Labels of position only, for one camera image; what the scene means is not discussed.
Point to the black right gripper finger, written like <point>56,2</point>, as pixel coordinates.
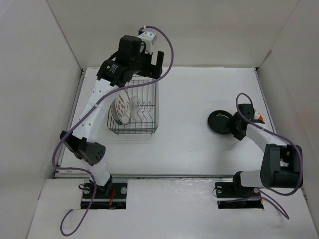
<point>234,119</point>
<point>238,130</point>

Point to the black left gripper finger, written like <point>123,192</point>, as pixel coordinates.
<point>160,57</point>
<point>154,72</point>

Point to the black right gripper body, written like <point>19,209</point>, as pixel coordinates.
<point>238,134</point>

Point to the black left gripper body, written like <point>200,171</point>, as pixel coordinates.
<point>142,63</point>

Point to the black round plate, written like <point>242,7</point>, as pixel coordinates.
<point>218,122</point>

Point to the white plate red characters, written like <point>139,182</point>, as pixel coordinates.
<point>122,101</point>

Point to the clear glass plate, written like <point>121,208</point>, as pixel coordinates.
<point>136,109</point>

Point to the green rimmed white plate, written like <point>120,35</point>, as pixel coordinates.
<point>114,113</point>

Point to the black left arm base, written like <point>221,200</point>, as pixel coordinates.
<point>114,197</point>

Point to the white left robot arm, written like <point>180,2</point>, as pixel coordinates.
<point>133,57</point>

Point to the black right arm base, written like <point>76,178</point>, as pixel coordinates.
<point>231,195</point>

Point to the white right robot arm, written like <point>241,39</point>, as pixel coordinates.
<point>282,162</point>

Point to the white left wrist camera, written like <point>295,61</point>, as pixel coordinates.
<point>149,38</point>

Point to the grey wire dish rack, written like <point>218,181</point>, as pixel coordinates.
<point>149,98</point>

